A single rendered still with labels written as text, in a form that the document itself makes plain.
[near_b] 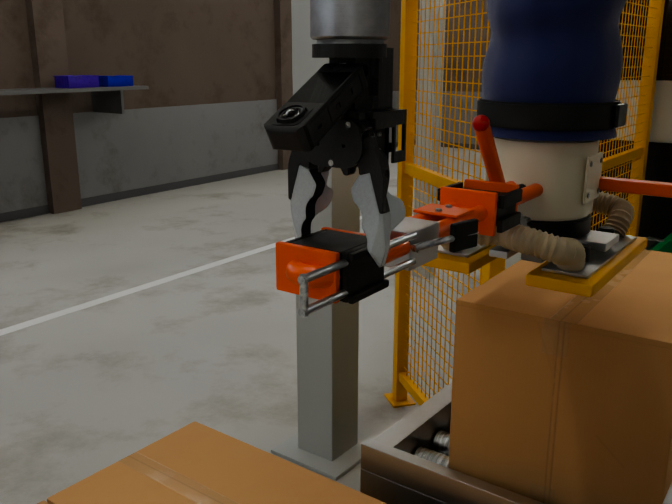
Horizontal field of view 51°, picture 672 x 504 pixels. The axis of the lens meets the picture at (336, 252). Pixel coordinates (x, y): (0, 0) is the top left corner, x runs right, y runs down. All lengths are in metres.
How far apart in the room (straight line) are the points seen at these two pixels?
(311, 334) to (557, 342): 1.29
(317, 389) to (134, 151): 5.50
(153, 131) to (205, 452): 6.41
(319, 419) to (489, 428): 1.22
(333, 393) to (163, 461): 0.98
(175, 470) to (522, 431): 0.73
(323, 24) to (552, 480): 1.01
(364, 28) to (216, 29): 7.90
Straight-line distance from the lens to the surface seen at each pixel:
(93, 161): 7.43
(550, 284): 1.09
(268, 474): 1.58
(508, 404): 1.41
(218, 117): 8.54
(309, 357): 2.51
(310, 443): 2.66
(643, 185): 1.24
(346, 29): 0.67
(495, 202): 0.96
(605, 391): 1.33
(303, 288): 0.62
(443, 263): 1.15
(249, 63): 8.95
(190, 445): 1.71
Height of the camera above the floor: 1.39
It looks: 15 degrees down
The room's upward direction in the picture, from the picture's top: straight up
